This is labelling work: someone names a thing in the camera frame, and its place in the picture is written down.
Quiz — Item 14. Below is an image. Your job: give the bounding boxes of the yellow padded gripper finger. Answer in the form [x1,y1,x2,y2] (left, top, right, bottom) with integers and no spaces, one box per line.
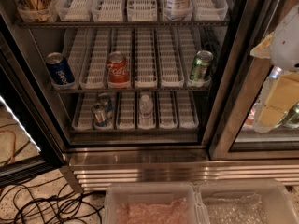
[258,72,299,127]

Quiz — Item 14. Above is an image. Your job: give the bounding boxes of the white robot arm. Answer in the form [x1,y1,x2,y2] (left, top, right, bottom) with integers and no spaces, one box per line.
[258,5,299,127]

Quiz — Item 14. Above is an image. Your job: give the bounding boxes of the red can behind glass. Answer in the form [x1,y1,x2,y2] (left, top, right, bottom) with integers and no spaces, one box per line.
[243,105,256,129]

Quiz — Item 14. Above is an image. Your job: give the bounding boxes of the green soda can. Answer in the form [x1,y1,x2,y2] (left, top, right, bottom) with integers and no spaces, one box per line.
[189,50,214,82]

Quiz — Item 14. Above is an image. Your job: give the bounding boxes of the stainless steel fridge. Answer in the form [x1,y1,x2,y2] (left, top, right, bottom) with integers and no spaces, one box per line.
[0,0,299,192]

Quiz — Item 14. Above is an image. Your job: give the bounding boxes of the red Coca-Cola can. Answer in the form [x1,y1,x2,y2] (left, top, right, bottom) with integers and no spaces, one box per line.
[107,51,129,83]

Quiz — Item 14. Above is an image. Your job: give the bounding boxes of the rear Red Bull can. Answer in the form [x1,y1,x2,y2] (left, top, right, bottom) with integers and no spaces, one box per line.
[97,93,113,119]

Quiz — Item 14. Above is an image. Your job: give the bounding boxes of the red bull can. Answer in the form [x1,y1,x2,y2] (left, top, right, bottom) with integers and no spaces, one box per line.
[92,104,107,127]
[97,93,113,119]

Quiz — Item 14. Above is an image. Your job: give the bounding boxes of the front Red Bull can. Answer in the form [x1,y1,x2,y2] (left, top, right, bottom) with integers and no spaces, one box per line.
[92,104,107,127]

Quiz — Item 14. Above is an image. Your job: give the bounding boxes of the blue Pepsi can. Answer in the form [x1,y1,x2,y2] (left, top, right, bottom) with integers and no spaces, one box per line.
[46,52,75,85]

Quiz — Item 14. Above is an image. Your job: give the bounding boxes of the open fridge glass door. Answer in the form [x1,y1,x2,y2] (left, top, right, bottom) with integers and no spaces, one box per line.
[0,31,64,187]

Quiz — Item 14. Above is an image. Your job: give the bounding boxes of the green bottle behind glass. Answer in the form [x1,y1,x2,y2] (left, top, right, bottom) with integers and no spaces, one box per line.
[281,102,299,129]

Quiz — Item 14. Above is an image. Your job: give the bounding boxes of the clear bubble wrap bin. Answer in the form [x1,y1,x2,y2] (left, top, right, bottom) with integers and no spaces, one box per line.
[199,179,299,224]

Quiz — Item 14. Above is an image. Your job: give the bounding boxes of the clear water bottle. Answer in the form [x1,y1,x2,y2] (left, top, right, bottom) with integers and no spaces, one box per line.
[139,94,153,127]

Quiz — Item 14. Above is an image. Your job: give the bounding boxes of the white labelled bottle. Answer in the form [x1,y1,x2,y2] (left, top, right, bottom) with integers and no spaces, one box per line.
[164,0,190,21]

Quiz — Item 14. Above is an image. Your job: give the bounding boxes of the pink bubble wrap bin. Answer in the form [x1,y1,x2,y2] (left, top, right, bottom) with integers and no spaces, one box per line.
[103,182,205,224]

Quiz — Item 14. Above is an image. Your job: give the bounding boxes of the black floor cables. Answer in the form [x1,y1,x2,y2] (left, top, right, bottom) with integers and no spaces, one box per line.
[0,175,105,224]

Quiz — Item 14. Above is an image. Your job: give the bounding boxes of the orange floor cable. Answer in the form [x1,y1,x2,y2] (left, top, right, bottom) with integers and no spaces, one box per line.
[0,128,17,167]

